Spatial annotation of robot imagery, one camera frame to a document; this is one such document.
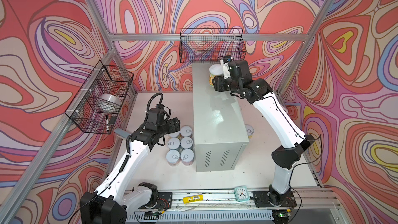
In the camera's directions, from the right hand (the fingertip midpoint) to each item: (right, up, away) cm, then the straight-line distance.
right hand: (219, 83), depth 74 cm
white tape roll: (-53, -8, -1) cm, 53 cm away
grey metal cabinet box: (-1, -24, -16) cm, 29 cm away
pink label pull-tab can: (-24, -39, +8) cm, 46 cm away
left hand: (-22, -19, +5) cm, 30 cm away
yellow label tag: (-13, -55, -2) cm, 56 cm away
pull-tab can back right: (-16, -22, -5) cm, 28 cm away
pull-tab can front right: (-16, -39, +8) cm, 43 cm away
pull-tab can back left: (-24, -28, +16) cm, 40 cm away
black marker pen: (-53, -19, -2) cm, 57 cm away
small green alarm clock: (+11, -53, 0) cm, 54 cm away
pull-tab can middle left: (-24, -32, +12) cm, 42 cm away
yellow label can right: (+21, -26, +18) cm, 38 cm away
